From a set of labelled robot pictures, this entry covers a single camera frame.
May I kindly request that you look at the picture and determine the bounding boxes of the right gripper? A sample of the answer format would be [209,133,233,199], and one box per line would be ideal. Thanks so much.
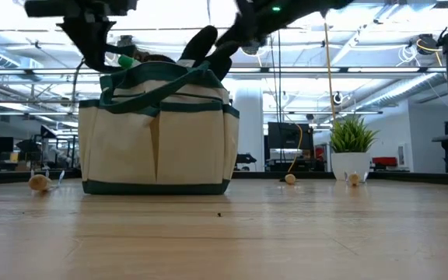
[215,0,311,50]

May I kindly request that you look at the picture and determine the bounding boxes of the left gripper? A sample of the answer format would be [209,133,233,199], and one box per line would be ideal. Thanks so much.
[23,0,139,75]

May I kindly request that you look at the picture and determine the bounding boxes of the cream and green gardening bag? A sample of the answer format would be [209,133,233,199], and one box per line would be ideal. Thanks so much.
[77,61,241,196]

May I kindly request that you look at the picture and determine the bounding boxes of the wooden-handled hand fork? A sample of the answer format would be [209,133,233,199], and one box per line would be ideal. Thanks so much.
[27,169,66,193]

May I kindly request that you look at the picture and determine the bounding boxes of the black equipment cart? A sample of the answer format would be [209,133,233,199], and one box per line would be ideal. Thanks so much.
[266,121,315,173]

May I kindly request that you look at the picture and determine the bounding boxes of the green plant in white pot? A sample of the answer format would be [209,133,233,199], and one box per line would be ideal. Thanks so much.
[328,115,380,183]

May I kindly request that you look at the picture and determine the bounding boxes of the red cushioned seat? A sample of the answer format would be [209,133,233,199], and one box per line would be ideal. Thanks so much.
[371,156,399,168]

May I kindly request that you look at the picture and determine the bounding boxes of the black ceiling cable reel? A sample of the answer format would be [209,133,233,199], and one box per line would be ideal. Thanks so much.
[415,33,440,57]
[116,34,136,48]
[241,37,268,56]

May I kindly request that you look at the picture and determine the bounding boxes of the black cable with loop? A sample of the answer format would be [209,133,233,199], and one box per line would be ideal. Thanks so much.
[266,34,283,172]

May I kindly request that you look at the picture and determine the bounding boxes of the long yellow cable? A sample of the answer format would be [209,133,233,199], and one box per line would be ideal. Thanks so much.
[321,15,338,125]

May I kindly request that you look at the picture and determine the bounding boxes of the curved yellow cable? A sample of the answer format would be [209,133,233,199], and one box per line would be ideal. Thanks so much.
[287,123,305,174]

